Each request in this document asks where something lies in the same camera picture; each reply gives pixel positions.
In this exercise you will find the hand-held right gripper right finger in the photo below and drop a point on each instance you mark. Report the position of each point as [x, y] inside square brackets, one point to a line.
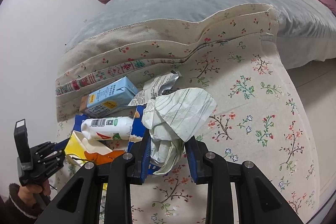
[191, 161]

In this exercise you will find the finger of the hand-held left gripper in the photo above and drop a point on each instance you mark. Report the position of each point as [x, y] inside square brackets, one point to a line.
[44, 147]
[50, 159]

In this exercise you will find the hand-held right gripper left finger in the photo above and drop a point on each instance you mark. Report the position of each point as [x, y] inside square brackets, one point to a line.
[145, 159]

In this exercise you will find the yellow paper bowl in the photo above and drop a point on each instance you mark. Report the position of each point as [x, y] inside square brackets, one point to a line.
[72, 146]

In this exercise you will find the blue cardboard box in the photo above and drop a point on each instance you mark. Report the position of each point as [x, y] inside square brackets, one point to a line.
[139, 127]

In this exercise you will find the orange peel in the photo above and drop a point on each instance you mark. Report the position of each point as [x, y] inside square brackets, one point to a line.
[103, 157]

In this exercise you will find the pale green paper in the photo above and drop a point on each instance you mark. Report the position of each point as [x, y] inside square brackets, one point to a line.
[181, 113]

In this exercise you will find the person's left forearm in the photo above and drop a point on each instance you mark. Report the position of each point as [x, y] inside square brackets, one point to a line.
[15, 209]

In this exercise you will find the person's left hand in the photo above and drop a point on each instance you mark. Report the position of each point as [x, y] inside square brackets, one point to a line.
[32, 193]

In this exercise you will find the white green-label bottle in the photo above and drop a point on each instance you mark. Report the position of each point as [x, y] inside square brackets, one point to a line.
[105, 127]

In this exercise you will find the blue milk carton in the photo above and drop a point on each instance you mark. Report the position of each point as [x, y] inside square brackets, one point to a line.
[110, 98]

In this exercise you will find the printed silver foil wrapper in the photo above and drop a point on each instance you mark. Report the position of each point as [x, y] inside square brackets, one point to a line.
[152, 87]

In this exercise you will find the floral beige cloth mat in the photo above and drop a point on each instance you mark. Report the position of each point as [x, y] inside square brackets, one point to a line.
[249, 108]

